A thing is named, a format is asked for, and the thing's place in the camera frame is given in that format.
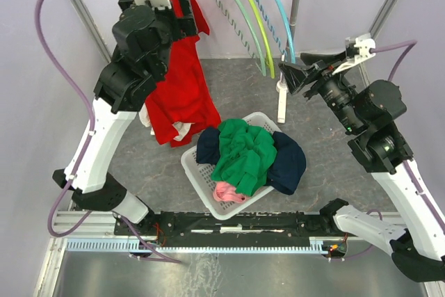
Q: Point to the mint green hanger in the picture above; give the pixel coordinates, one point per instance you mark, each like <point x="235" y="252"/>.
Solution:
<point x="245" y="20"/>

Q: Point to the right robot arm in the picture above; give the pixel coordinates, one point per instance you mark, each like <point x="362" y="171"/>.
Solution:
<point x="369" y="117"/>

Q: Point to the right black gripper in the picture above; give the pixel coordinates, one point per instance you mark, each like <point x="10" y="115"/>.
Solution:
<point x="318" y="66"/>

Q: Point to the white t shirt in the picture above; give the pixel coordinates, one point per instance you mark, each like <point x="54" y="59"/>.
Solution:
<point x="169" y="108"/>

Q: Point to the red t shirt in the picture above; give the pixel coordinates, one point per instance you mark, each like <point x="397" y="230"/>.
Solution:
<point x="205" y="113"/>

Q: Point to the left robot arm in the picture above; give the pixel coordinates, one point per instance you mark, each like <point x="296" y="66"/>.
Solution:
<point x="144" y="36"/>

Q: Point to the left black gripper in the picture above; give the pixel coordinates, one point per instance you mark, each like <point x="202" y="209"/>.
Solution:
<point x="187" y="26"/>

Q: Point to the light blue cable duct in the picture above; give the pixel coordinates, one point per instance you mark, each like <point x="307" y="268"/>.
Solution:
<point x="133" y="245"/>

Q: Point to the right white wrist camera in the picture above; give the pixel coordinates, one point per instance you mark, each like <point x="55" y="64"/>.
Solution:
<point x="358" y="49"/>

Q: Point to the pink t shirt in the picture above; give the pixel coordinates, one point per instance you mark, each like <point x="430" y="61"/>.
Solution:
<point x="225" y="192"/>

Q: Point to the navy blue t shirt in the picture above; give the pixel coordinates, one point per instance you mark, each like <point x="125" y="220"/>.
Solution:
<point x="285" y="173"/>

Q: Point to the green t shirt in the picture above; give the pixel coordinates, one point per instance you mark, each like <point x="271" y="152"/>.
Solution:
<point x="246" y="153"/>

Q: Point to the white plastic basket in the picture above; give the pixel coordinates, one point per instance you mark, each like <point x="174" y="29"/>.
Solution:
<point x="199" y="175"/>

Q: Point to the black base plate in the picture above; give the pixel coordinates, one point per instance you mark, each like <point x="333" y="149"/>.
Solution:
<point x="245" y="229"/>

